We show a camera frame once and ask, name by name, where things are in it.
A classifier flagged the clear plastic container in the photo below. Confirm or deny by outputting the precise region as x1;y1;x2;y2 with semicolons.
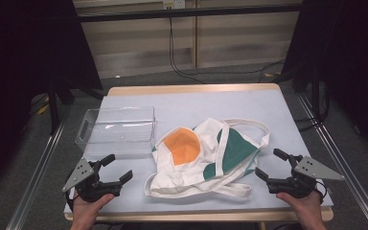
75;105;158;161

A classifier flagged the right hand-held gripper black cable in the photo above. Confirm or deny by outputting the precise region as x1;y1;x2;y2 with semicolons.
314;180;329;201

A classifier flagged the black curtain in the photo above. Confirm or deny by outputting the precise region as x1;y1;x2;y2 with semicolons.
0;0;104;199
282;0;368;161

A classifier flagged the black floor cable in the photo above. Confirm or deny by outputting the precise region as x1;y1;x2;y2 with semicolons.
295;81;333;132

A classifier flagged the person's right hand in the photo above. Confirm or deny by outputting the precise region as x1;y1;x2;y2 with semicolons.
276;191;326;226

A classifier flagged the silver metal floor rail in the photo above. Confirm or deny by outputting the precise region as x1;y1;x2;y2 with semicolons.
6;108;73;230
296;94;368;230

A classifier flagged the wooden table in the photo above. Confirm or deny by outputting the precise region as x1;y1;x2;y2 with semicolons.
64;83;334;223

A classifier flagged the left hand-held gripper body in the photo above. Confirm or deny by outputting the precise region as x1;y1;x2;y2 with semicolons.
61;156;123;203

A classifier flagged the person's left hand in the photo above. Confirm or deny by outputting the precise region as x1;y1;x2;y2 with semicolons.
71;191;116;228

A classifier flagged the black horizontal bar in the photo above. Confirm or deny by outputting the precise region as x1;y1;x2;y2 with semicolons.
78;3;303;23

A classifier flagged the hand-held gripper black cable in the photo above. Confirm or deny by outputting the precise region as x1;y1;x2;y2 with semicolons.
314;180;329;201
64;191;78;213

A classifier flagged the black hanging wall cable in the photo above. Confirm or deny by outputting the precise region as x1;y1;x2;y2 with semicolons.
168;17;286;84

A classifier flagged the black metal stand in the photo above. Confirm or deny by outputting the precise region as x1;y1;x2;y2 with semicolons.
277;63;331;123
46;76;104;135

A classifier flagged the white orange green tote bag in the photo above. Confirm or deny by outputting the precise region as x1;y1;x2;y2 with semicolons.
144;117;271;199

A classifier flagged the light blue table mat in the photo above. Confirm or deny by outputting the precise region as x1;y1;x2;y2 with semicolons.
64;89;334;215

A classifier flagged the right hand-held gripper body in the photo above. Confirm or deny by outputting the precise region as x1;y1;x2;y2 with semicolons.
267;155;345;199

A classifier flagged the left hand-held gripper black cable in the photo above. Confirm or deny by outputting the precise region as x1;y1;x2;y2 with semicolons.
64;191;78;213

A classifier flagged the white power outlet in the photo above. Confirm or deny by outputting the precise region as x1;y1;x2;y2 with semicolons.
162;0;186;10

